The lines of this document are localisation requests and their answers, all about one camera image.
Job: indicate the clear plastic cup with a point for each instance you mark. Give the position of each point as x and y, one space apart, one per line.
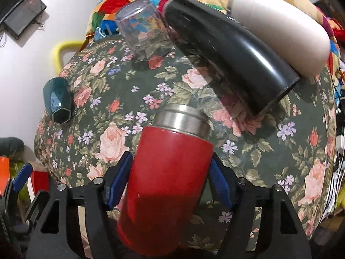
144 30

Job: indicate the floral dark green bedsheet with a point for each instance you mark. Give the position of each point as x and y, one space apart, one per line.
115 97

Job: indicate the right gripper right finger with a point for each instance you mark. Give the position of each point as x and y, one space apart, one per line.
281 234

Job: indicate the black cylindrical flask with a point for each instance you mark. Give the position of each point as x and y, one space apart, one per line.
256 74

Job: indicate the dark teal hexagonal cup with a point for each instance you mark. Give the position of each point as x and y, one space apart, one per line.
58 100

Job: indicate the yellow curved tube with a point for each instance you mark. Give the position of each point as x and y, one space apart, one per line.
59 50

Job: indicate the red steel thermos cup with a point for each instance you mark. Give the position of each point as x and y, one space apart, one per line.
166 180

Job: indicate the red paper bag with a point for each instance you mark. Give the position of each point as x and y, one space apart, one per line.
38 181

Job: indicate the white cylindrical flask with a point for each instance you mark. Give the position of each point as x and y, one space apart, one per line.
296 29

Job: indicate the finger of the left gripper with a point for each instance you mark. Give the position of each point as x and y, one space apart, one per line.
15 185

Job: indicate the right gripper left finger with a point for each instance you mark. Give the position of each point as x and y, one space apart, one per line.
58 234

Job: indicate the small black wall monitor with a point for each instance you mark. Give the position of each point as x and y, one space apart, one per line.
22 16

